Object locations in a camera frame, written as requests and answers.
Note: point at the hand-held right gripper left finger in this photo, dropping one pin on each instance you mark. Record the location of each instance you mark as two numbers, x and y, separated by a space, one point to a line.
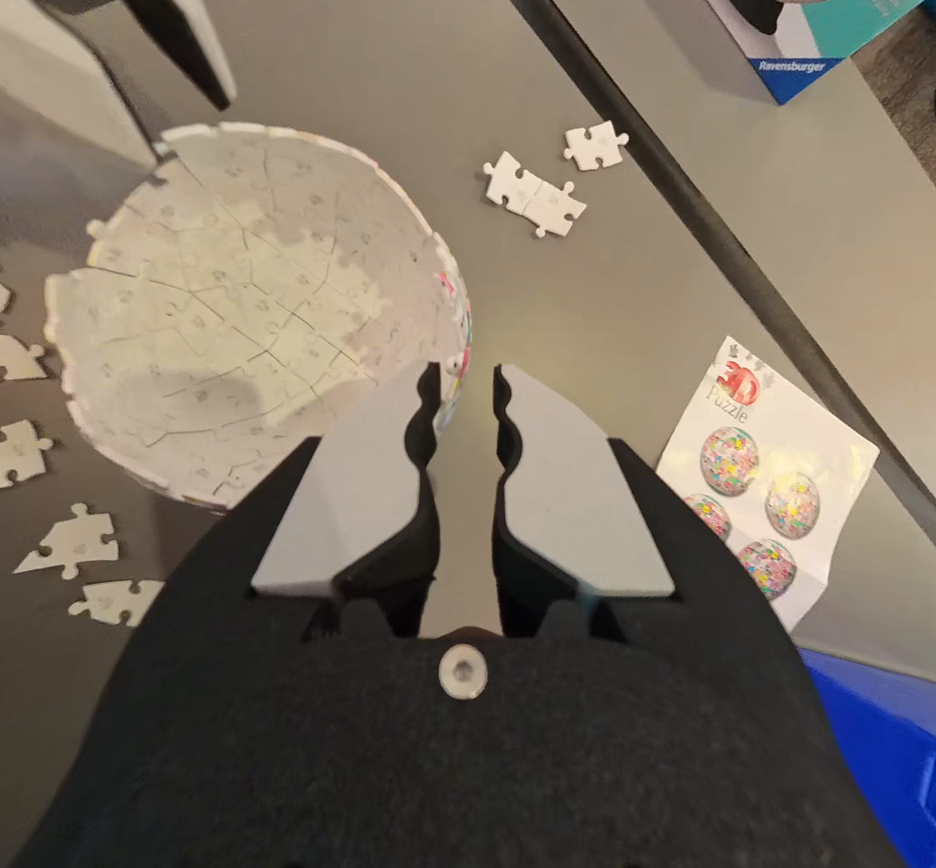
344 517

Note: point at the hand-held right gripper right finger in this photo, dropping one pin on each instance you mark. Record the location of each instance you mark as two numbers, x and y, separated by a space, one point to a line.
585 517

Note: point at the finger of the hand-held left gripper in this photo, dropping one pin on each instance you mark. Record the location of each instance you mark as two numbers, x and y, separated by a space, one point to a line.
161 5
59 78

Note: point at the colourful puzzle ball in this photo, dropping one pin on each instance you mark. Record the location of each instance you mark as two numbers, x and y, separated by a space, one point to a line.
249 312

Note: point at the white puzzle leaflet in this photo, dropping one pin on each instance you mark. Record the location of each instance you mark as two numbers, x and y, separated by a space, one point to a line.
761 444

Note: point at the row of white puzzle pieces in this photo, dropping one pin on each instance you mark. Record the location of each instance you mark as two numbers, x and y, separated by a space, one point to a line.
69 543

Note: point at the two joined white puzzle pieces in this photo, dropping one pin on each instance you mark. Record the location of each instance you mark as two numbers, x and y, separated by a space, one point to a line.
534 195

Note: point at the single white puzzle piece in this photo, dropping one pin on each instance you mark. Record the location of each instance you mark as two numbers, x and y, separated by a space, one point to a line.
595 146

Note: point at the blue plastic bin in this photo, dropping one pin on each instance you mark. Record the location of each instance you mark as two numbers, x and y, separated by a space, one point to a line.
878 737

